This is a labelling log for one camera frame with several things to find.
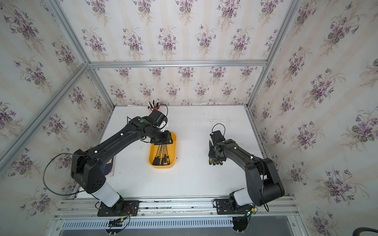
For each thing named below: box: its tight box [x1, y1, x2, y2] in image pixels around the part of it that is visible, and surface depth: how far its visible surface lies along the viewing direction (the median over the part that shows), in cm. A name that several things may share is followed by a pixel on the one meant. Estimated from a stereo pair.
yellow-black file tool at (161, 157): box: [157, 144, 164, 165], surface depth 92 cm
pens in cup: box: [147, 99, 161, 111], surface depth 109 cm
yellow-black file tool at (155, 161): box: [152, 145, 160, 166], surface depth 90 cm
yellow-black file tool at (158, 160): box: [155, 145, 161, 166], surface depth 90 cm
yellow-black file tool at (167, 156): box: [165, 144, 170, 166], surface depth 90 cm
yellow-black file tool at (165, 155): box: [163, 145, 167, 163], surface depth 92 cm
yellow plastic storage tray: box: [148, 131, 177, 169], surface depth 92 cm
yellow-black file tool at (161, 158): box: [158, 145, 165, 165], surface depth 92 cm
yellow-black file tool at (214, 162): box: [212, 159, 223, 166], surface depth 90 cm
